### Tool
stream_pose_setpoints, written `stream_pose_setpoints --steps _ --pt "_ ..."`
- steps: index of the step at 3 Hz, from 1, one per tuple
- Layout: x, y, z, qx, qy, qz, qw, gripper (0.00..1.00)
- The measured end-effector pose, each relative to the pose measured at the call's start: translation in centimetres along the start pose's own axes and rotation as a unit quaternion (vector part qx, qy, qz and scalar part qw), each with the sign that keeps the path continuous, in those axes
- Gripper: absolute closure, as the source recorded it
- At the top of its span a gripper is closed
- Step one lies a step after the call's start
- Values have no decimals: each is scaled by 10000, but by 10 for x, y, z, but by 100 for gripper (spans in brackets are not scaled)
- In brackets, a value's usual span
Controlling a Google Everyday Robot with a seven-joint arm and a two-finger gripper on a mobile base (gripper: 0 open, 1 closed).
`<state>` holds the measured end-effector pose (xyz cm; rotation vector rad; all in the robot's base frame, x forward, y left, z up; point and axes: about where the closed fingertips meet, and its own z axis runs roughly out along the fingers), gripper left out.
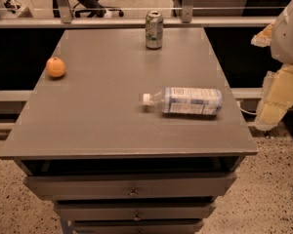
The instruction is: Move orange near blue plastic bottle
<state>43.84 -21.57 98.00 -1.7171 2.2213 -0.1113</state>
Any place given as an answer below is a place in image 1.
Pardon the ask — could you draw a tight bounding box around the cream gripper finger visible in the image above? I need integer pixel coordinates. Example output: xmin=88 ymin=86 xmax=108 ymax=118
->
xmin=251 ymin=23 xmax=274 ymax=47
xmin=255 ymin=64 xmax=293 ymax=132

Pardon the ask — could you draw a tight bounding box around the orange fruit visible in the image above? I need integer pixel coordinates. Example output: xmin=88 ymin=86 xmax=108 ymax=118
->
xmin=46 ymin=58 xmax=65 ymax=78

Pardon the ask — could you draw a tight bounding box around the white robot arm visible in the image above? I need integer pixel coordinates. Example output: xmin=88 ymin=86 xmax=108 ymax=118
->
xmin=251 ymin=0 xmax=293 ymax=131

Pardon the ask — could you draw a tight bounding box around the clear plastic water bottle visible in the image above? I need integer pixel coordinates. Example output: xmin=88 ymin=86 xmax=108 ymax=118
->
xmin=141 ymin=87 xmax=223 ymax=116

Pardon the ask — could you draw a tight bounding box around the green white soda can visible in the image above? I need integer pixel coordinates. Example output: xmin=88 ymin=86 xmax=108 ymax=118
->
xmin=146 ymin=10 xmax=164 ymax=50

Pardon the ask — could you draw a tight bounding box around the top grey drawer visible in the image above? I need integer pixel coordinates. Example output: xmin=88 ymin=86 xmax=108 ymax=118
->
xmin=23 ymin=173 xmax=236 ymax=201

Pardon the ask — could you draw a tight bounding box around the grey drawer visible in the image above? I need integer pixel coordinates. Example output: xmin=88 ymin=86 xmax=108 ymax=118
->
xmin=23 ymin=173 xmax=236 ymax=201
xmin=73 ymin=219 xmax=203 ymax=234
xmin=55 ymin=202 xmax=216 ymax=221

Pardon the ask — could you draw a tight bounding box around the grey drawer cabinet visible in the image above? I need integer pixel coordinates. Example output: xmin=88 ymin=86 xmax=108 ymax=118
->
xmin=0 ymin=27 xmax=259 ymax=234

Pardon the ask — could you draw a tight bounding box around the grey metal railing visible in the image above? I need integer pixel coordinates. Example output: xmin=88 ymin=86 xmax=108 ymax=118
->
xmin=0 ymin=0 xmax=276 ymax=28

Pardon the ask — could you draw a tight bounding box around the bottom grey drawer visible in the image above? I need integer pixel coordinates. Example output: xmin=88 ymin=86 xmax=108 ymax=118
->
xmin=73 ymin=219 xmax=203 ymax=234

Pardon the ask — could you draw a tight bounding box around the middle grey drawer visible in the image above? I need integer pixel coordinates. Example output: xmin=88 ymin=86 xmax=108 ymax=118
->
xmin=55 ymin=202 xmax=216 ymax=221

